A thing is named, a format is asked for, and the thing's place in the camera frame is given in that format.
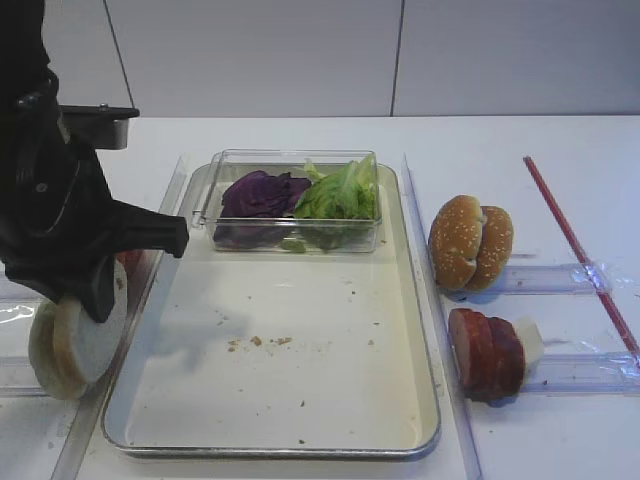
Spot middle meat patty slice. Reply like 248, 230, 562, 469
472, 313, 505, 401

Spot clear bun bottom holder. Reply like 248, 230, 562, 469
0, 356, 42, 397

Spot clear rail left of tray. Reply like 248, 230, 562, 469
49, 153, 191, 480

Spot purple cabbage leaf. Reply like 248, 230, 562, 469
220, 170, 311, 218

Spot clear plastic container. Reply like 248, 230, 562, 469
194, 149, 382, 253

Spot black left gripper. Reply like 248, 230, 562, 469
1, 78, 189, 323

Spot clear rail of tray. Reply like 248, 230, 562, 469
401, 154, 483, 479
49, 153, 191, 480

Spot rear meat patty slice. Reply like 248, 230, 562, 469
489, 317, 525, 400

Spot clear meat holder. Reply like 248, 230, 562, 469
521, 352, 639, 395

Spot bun slice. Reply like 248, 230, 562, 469
53, 260, 128, 384
28, 300, 87, 400

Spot clear rail right of tray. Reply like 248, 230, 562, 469
401, 154, 483, 479

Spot red plastic strip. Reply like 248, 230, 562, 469
523, 156, 639, 361

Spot sesame bun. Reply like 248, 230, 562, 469
428, 195, 486, 290
464, 206, 514, 291

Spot clear bun holder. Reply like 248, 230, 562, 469
487, 263, 611, 295
0, 356, 42, 397

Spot clear bun top holder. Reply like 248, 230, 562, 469
487, 263, 611, 295

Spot front sesame bun top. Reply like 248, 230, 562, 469
428, 195, 486, 290

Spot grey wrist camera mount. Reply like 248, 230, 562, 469
60, 104, 140, 150

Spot metal baking tray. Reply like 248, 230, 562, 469
102, 166, 441, 459

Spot green lettuce leaves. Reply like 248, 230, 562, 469
294, 153, 378, 220

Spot meat patty slice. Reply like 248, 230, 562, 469
472, 313, 505, 401
448, 308, 486, 390
489, 317, 525, 400

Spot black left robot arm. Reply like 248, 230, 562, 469
1, 1, 189, 323

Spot front meat patty slice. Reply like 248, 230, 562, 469
448, 308, 486, 390

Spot rear sesame bun top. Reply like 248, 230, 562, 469
464, 206, 514, 291

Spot front tomato slice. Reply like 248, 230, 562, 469
116, 249, 144, 277

